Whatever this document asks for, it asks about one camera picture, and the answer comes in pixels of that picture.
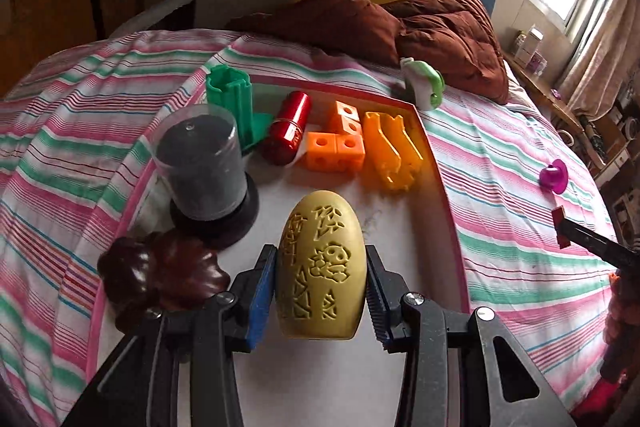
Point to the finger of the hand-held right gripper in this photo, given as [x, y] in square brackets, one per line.
[595, 243]

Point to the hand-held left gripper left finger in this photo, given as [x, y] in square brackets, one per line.
[262, 302]

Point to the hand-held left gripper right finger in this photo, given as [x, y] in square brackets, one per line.
[375, 302]

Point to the red plastic cutter shape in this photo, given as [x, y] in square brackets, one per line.
[561, 227]

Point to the yellow carved egg-shaped shell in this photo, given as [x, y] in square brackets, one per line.
[320, 267]

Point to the dark brown pedestal dish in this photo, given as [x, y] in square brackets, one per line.
[160, 267]

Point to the white tray with red rim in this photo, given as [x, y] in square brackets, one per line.
[280, 187]

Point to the clear disc case black base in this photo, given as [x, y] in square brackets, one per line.
[200, 167]

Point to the orange toy gun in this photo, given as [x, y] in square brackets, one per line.
[385, 152]

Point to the orange joined cube blocks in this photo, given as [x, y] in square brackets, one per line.
[325, 152]

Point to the purple plastic cup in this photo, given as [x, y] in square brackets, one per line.
[552, 177]

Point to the striped blanket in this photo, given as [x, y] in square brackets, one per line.
[500, 157]

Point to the wooden shelf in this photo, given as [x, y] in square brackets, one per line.
[560, 107]

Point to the pink cloth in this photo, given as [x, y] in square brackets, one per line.
[600, 399]

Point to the white pillow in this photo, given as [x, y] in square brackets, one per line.
[520, 84]

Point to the red cylinder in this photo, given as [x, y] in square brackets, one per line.
[290, 122]

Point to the purple packet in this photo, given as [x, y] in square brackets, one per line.
[539, 63]

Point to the beige curtain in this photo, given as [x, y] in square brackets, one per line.
[600, 47]

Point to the green plastic container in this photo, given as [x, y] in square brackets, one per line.
[230, 97]

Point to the white carton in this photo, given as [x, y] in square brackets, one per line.
[527, 44]

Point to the green and white plastic dispenser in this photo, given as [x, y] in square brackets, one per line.
[422, 82]

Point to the brown comforter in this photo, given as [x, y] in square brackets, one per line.
[440, 37]

